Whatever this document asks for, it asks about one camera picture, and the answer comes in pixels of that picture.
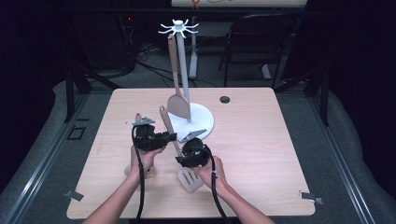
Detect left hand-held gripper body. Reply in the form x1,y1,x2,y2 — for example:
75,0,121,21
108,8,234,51
132,116,165,153

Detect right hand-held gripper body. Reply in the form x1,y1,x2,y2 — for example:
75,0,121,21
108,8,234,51
179,128,213,168

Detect beige slotted spatula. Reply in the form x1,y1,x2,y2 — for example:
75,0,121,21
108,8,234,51
159,105,205,195

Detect beige perforated skimmer spoon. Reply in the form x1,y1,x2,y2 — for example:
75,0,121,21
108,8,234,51
123,112,155,179

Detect beige solid spatula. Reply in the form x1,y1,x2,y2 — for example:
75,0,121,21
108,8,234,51
165,33,192,121

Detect white utensil rack stand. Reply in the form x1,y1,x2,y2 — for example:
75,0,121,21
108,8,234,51
157,19,216,143

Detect person's left hand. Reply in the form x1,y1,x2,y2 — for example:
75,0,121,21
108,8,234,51
129,144,168,182

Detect person's right hand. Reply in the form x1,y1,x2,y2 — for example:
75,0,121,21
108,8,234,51
191,155,231,196

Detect white metal stand leg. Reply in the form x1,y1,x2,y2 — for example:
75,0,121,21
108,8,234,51
188,17,201,80

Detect grey tape piece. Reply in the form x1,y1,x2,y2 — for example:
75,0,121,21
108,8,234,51
298,189,325,206
63,189,85,203

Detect short white stand foot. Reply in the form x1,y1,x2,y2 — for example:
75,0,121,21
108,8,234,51
260,63,273,81

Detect black folding chair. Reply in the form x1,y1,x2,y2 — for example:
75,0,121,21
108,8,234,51
218,12,297,90

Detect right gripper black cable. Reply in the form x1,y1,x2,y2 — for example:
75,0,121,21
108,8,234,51
199,145,233,224

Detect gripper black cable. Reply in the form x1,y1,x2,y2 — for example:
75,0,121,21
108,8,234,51
131,125,147,224
199,145,233,224

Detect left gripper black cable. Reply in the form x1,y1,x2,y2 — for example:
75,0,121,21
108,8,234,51
131,125,147,224

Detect black floor cables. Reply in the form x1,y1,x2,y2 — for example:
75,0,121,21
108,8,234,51
118,17,219,90

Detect black metal frame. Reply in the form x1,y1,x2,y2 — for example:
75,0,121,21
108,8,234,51
63,65,123,123
274,65,332,127

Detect aluminium floor rail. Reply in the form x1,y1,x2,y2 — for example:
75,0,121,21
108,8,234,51
2,92,92,224
306,92,378,224

